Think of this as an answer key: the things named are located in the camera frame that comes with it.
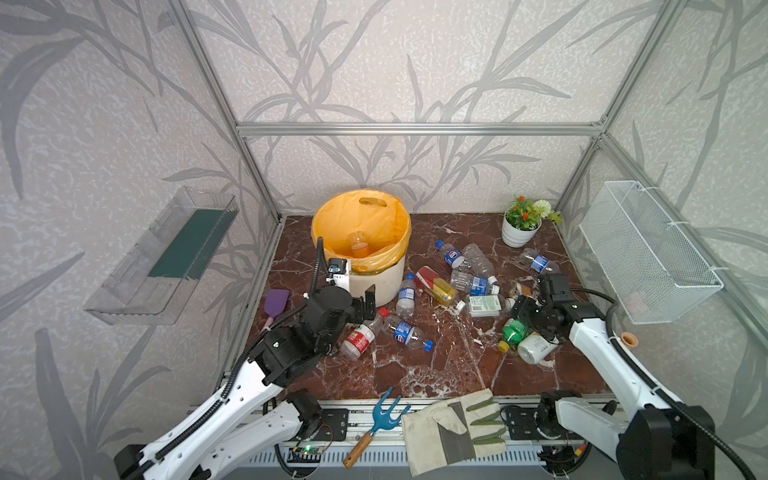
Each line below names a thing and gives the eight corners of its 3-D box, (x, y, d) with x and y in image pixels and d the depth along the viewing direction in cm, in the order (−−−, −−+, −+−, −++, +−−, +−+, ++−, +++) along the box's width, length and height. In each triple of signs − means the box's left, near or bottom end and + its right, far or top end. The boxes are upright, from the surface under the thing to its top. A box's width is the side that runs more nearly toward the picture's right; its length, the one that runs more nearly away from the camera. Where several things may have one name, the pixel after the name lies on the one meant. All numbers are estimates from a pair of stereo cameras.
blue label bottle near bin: (396, 319, 93) (396, 313, 90) (397, 279, 103) (397, 272, 100) (415, 319, 93) (416, 313, 90) (414, 279, 103) (415, 272, 100)
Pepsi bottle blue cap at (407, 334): (383, 338, 90) (382, 331, 86) (390, 322, 93) (389, 314, 89) (430, 356, 87) (432, 349, 82) (436, 339, 90) (437, 332, 86)
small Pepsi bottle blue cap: (456, 278, 104) (458, 269, 100) (433, 252, 112) (434, 242, 107) (468, 271, 106) (471, 262, 102) (444, 246, 114) (446, 236, 109)
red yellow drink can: (412, 284, 102) (412, 275, 97) (423, 273, 105) (424, 264, 100) (446, 309, 95) (448, 301, 91) (457, 297, 98) (459, 288, 94)
